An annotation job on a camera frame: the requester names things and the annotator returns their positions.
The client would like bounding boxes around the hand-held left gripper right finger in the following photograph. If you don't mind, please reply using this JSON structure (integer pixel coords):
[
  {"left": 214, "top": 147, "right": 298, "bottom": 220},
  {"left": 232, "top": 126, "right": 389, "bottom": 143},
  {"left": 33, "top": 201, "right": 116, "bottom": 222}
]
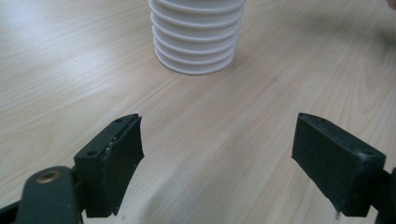
[{"left": 290, "top": 112, "right": 387, "bottom": 218}]

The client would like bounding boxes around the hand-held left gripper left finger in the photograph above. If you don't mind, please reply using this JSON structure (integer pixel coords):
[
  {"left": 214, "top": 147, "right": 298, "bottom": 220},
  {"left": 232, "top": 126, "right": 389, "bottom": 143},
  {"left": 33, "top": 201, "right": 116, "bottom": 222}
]
[{"left": 73, "top": 113, "right": 146, "bottom": 218}]

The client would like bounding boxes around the stack of white paper cups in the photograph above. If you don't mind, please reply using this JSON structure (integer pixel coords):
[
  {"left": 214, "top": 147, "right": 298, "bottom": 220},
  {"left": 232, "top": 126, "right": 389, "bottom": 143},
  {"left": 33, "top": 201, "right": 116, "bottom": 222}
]
[{"left": 148, "top": 0, "right": 247, "bottom": 76}]

